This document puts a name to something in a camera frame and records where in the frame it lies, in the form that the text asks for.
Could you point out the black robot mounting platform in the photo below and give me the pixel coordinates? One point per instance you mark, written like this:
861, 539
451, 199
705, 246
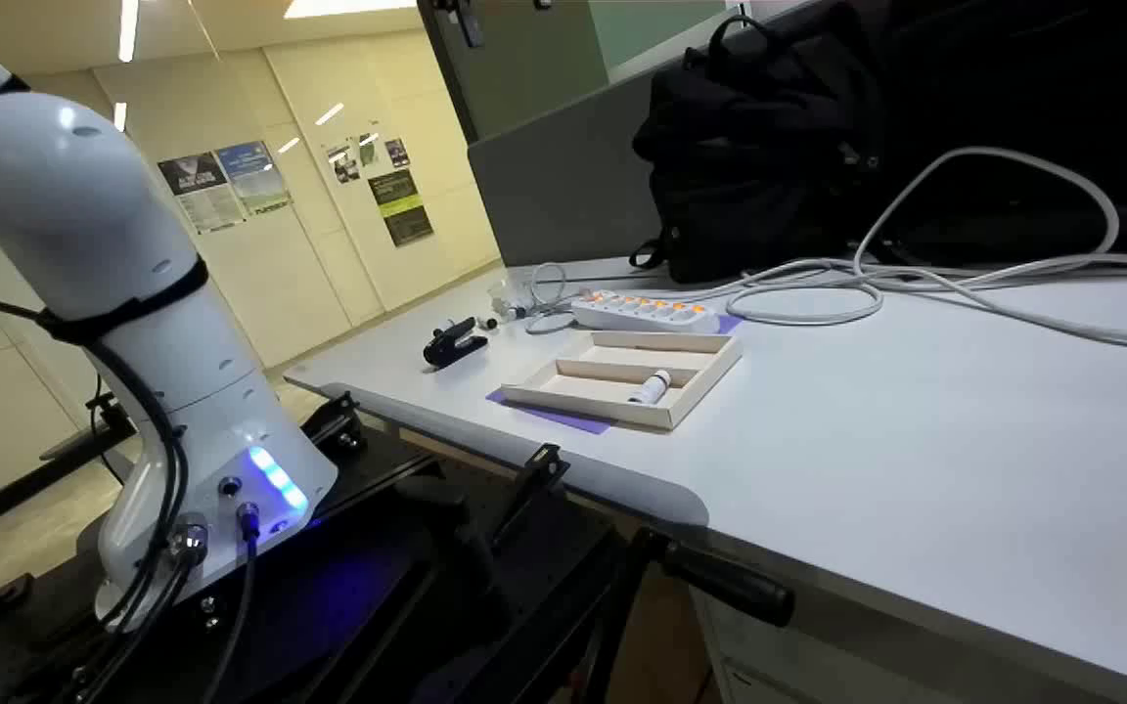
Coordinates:
352, 611

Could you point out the blue wall poster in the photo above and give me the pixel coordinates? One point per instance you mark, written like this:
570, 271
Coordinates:
257, 178

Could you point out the black backpack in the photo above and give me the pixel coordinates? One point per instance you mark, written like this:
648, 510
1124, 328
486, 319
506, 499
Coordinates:
762, 157

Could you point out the black stapler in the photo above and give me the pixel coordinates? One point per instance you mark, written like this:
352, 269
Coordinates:
451, 347

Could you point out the white marker tube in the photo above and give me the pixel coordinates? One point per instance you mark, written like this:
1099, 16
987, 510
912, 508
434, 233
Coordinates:
649, 385

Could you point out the small photo wall poster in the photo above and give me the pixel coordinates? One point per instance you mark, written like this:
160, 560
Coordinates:
369, 152
342, 168
396, 152

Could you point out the pale wall poster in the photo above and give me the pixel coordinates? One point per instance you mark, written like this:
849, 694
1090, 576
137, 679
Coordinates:
214, 212

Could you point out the ceiling light strip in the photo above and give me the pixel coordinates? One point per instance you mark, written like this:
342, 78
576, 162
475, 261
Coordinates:
126, 28

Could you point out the white power strip orange switches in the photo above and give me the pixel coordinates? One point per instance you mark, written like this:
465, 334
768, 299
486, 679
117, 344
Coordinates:
644, 311

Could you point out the grey desk divider panel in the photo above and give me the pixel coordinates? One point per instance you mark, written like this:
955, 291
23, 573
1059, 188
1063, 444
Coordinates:
565, 183

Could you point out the green partition panel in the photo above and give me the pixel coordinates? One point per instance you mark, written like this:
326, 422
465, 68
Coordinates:
527, 66

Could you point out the dark green wall poster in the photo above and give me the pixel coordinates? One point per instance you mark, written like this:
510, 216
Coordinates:
391, 188
407, 224

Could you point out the black metal stand frame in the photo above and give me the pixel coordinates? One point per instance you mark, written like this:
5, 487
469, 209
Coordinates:
18, 492

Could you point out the light wooden tray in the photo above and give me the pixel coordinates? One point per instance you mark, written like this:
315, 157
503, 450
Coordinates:
588, 409

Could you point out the ceiling light panel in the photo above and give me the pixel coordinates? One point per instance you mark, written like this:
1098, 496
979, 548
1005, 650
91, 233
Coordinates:
349, 7

